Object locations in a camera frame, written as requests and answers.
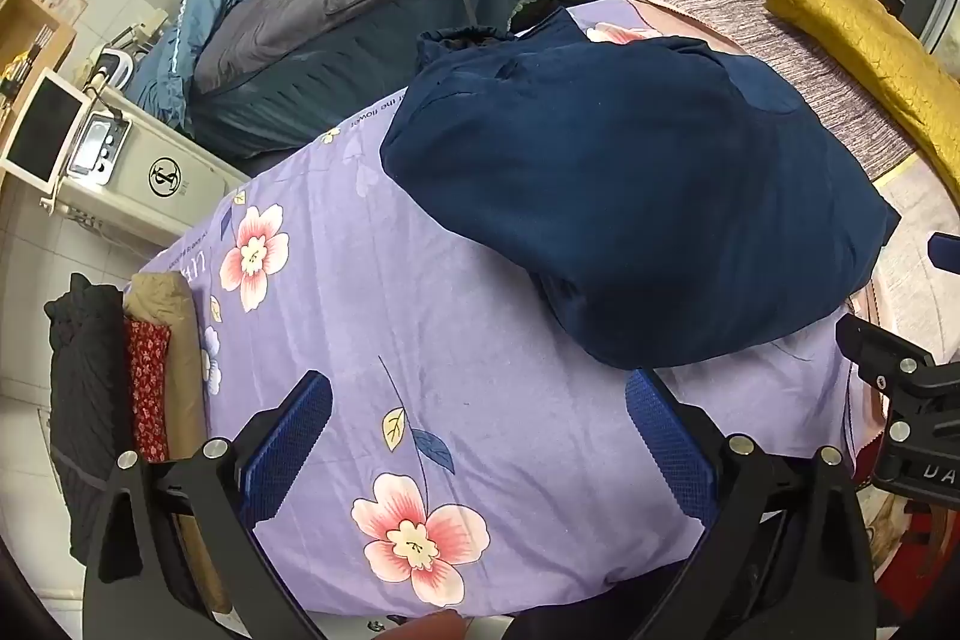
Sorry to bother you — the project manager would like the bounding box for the red stool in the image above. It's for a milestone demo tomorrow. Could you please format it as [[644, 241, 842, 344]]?
[[855, 445, 960, 626]]

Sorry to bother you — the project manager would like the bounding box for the grey knitted blanket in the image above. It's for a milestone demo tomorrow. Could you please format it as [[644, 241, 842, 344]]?
[[637, 0, 920, 184]]

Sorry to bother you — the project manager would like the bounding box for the black folded garment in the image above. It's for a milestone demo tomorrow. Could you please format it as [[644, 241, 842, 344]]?
[[43, 272, 143, 566]]

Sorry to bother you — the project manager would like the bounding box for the dark teal covered bed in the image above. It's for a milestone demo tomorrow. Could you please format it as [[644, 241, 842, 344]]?
[[124, 0, 556, 157]]

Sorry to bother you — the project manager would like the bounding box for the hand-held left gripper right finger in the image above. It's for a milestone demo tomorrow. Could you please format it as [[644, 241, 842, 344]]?
[[625, 368, 878, 640]]

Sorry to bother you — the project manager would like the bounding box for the navy blue padded jacket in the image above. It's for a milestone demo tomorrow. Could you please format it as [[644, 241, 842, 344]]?
[[380, 6, 902, 371]]

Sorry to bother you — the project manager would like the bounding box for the printed cream blanket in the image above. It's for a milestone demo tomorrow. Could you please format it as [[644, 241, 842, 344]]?
[[847, 164, 960, 453]]

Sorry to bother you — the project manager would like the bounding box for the white framed monitor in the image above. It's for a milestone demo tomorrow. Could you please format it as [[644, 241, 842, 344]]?
[[0, 68, 89, 195]]

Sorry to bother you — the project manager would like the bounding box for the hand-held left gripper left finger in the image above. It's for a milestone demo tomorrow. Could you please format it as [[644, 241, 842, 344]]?
[[82, 370, 333, 640]]

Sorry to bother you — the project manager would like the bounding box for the wooden shelf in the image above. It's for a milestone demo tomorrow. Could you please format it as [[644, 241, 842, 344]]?
[[0, 0, 78, 109]]

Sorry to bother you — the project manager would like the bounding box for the person's left hand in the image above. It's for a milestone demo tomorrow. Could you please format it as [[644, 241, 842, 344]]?
[[390, 608, 470, 640]]

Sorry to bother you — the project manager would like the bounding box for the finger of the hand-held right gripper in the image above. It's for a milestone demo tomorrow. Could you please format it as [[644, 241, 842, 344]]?
[[927, 232, 960, 275], [835, 314, 942, 405]]

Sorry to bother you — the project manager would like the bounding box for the white machine cabinet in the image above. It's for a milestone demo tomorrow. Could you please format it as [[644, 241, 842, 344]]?
[[41, 85, 248, 251]]

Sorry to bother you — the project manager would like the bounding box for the purple floral bed sheet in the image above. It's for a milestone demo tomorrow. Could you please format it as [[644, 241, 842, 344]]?
[[135, 0, 863, 618]]

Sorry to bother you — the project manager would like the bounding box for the red floral folded cloth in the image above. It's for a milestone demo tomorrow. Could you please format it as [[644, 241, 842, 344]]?
[[124, 319, 175, 465]]

